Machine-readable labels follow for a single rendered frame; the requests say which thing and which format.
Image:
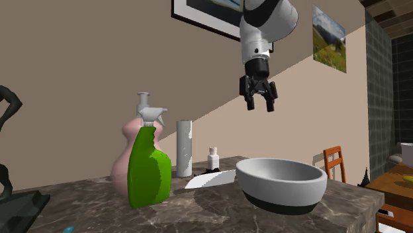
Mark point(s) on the green spray bottle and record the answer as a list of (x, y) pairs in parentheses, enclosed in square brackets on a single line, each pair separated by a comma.
[(146, 174)]

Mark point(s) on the landscape wall picture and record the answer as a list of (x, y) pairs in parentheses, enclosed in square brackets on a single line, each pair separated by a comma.
[(329, 42)]

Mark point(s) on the dark figure statue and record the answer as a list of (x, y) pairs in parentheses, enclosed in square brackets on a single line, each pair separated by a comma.
[(16, 209)]

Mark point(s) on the small white bottle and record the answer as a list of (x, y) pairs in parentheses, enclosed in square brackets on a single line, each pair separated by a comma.
[(213, 159)]

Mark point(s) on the black framed wall picture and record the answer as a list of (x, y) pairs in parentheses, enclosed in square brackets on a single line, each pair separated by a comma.
[(206, 16)]

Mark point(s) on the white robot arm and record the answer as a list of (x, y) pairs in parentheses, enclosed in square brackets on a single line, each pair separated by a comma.
[(258, 35)]

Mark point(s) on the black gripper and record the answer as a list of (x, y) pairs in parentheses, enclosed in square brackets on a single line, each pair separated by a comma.
[(257, 69)]

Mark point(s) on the white grey cylinder roll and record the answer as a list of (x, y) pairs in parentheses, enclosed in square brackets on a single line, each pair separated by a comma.
[(184, 148)]

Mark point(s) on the white container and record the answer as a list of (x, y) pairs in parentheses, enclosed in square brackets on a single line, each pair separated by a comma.
[(407, 155)]

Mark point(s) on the brown wooden table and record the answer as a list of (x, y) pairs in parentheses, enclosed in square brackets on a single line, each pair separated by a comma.
[(392, 190)]

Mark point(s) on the white bowl with black base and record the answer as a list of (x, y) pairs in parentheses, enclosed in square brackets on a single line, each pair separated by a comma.
[(280, 190)]

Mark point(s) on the small blue object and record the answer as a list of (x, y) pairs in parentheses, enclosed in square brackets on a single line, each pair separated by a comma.
[(68, 229)]

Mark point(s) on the pink pump bottle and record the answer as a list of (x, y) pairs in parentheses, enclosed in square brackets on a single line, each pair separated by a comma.
[(124, 161)]

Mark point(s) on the yellow fruit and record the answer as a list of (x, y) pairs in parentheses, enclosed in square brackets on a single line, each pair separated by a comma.
[(408, 179)]

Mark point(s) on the small dark tower figure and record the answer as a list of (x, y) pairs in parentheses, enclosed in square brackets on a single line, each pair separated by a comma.
[(364, 180)]

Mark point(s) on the orange wooden chair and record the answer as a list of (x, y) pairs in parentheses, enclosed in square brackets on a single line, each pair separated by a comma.
[(334, 161)]

